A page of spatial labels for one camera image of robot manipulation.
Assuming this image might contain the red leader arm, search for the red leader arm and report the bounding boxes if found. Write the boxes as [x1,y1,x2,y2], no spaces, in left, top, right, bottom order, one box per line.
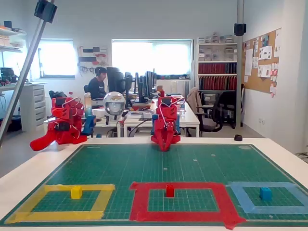
[29,97,88,152]

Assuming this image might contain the red tape square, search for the red tape square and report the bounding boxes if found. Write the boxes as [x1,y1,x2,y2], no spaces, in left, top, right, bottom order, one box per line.
[128,181,247,231]

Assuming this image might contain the yellow cube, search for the yellow cube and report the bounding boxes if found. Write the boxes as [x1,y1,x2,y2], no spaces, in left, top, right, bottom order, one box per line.
[70,185,83,200]

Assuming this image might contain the blue cube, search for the blue cube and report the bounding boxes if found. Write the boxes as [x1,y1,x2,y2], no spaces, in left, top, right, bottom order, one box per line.
[259,187,273,201]

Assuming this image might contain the blue tape square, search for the blue tape square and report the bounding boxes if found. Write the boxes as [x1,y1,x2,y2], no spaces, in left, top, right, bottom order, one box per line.
[226,181,308,215]

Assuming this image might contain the yellow tape square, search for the yellow tape square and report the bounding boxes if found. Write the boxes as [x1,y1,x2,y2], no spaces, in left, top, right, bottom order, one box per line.
[4,184,116,224]

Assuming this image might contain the green cutting mat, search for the green cutting mat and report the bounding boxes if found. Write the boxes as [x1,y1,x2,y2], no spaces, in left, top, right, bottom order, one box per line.
[0,143,308,227]

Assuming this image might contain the beige jacket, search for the beige jacket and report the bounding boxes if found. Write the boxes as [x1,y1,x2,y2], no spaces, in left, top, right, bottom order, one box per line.
[186,87,205,114]

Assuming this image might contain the black computer monitor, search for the black computer monitor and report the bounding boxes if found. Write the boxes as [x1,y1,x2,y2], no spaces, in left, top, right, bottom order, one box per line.
[124,72,134,108]
[144,68,156,99]
[134,72,146,103]
[106,66,126,94]

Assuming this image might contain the black office chair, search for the black office chair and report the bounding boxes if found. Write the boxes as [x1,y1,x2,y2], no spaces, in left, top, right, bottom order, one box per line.
[197,92,224,138]
[220,91,238,129]

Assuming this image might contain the white helmet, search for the white helmet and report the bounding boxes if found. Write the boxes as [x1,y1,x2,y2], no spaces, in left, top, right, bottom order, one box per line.
[103,91,126,121]

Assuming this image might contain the large bright window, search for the large bright window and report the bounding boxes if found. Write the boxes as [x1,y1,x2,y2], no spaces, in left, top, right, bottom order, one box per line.
[111,38,193,79]

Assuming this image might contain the seated person dark sweater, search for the seated person dark sweater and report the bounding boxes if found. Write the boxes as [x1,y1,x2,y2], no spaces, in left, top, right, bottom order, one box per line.
[87,66,108,100]

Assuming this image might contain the colourful drink bottle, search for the colourful drink bottle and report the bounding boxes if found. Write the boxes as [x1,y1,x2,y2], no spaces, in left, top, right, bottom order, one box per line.
[83,92,93,118]

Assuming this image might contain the white bookshelf red binders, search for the white bookshelf red binders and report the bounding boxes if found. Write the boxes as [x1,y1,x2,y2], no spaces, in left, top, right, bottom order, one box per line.
[196,36,239,128]

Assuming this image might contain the cork pinboard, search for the cork pinboard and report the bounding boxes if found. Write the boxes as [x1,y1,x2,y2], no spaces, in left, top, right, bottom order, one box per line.
[241,27,282,97]

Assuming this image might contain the black bag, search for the black bag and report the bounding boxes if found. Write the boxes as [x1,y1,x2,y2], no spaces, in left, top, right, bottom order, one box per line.
[49,90,68,99]

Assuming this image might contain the small bright window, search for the small bright window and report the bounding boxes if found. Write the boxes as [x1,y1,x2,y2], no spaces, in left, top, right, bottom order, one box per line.
[38,38,77,79]

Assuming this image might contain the black pole clamp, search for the black pole clamp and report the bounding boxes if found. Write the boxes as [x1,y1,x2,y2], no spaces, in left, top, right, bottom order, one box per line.
[33,0,58,24]
[234,23,247,37]

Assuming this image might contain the white drawer cabinet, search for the white drawer cabinet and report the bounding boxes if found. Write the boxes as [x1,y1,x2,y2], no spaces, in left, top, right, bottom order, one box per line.
[19,83,48,132]

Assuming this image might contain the green potted plant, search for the green potted plant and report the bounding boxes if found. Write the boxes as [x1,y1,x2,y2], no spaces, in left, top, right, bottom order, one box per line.
[295,151,308,165]

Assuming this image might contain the black floor bin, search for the black floor bin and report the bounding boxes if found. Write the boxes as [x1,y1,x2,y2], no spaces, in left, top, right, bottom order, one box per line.
[7,115,22,132]

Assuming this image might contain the black benchtop machine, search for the black benchtop machine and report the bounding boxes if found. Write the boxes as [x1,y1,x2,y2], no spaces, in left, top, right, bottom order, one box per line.
[0,67,19,84]

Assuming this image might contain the white servo cable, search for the white servo cable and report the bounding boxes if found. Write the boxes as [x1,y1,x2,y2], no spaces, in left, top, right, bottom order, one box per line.
[61,97,82,140]
[159,97,186,135]

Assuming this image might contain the wall tool rack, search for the wall tool rack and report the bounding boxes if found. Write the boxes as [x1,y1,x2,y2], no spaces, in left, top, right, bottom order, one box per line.
[77,45,109,73]

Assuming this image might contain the upright aluminium frame pole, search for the upright aluminium frame pole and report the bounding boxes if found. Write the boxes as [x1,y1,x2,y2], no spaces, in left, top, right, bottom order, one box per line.
[237,0,244,128]

